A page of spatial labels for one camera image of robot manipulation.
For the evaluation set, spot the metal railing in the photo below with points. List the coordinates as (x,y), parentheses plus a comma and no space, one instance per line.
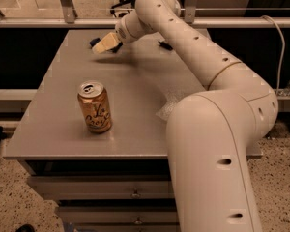
(96,13)

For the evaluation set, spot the cabinet drawer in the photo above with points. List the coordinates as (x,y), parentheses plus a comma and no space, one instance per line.
(101,187)
(129,215)

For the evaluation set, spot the upper cabinet drawer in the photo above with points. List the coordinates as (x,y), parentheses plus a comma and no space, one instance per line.
(101,187)

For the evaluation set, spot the black snack bar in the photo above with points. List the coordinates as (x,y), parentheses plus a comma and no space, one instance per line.
(165,45)

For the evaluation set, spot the grey drawer cabinet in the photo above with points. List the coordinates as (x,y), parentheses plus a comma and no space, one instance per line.
(134,144)

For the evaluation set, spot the lower cabinet drawer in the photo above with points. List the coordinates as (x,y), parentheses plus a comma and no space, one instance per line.
(129,215)

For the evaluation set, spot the orange LaCroix can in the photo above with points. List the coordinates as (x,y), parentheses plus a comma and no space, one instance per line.
(93,100)

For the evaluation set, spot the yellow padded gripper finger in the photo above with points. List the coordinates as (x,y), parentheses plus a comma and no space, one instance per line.
(107,42)

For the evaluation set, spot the blue rxbar blueberry bar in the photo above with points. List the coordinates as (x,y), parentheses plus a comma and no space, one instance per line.
(93,42)

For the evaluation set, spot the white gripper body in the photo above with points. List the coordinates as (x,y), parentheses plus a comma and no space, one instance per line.
(122,33)

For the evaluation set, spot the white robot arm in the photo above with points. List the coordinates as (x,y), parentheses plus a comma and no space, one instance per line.
(208,133)

